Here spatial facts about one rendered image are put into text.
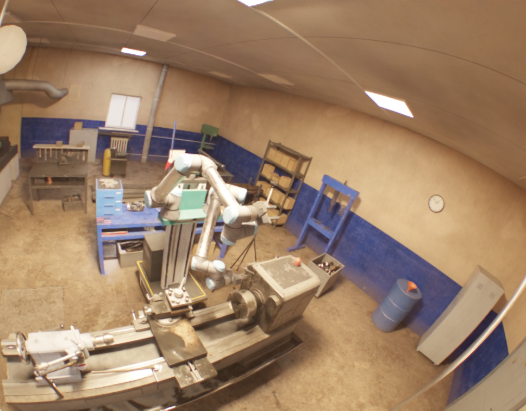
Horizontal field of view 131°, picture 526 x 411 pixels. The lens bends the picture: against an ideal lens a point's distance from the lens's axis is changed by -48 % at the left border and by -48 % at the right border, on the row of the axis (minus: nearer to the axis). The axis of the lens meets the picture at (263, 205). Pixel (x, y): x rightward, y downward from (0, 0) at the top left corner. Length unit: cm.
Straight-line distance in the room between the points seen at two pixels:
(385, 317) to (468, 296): 154
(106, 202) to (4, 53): 263
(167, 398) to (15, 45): 431
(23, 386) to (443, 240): 553
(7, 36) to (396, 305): 695
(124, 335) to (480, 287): 459
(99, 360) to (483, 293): 483
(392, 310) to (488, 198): 261
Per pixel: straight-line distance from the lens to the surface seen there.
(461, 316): 448
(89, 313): 321
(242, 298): 193
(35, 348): 170
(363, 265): 509
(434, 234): 462
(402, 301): 425
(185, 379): 180
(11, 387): 206
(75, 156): 524
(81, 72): 798
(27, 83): 599
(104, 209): 322
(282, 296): 189
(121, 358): 204
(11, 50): 387
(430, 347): 480
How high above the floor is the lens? 255
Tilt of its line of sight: 21 degrees down
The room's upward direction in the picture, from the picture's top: 20 degrees clockwise
